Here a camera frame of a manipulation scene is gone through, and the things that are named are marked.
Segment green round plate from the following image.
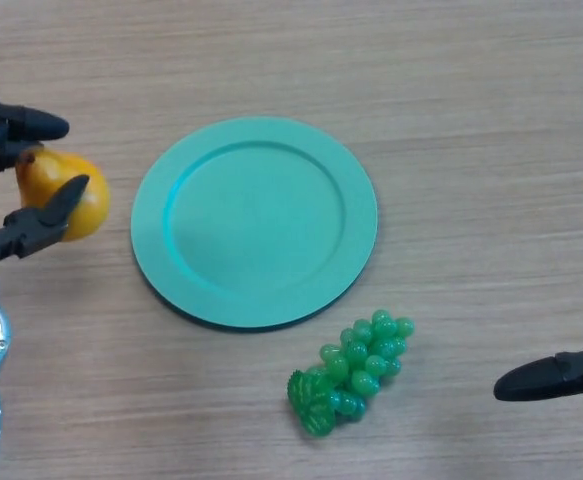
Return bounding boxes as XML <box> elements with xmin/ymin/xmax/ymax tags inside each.
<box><xmin>130</xmin><ymin>116</ymin><xmax>379</xmax><ymax>334</ymax></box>

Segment yellow pear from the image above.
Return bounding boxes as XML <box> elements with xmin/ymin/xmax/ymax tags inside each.
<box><xmin>14</xmin><ymin>148</ymin><xmax>111</xmax><ymax>243</ymax></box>

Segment green grape bunch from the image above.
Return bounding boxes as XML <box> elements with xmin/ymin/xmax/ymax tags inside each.
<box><xmin>286</xmin><ymin>308</ymin><xmax>416</xmax><ymax>437</ymax></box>

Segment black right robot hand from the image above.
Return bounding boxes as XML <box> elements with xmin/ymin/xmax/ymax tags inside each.
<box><xmin>493</xmin><ymin>52</ymin><xmax>583</xmax><ymax>404</ymax></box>

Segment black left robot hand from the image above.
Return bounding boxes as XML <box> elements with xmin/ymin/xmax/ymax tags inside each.
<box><xmin>0</xmin><ymin>92</ymin><xmax>91</xmax><ymax>274</ymax></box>

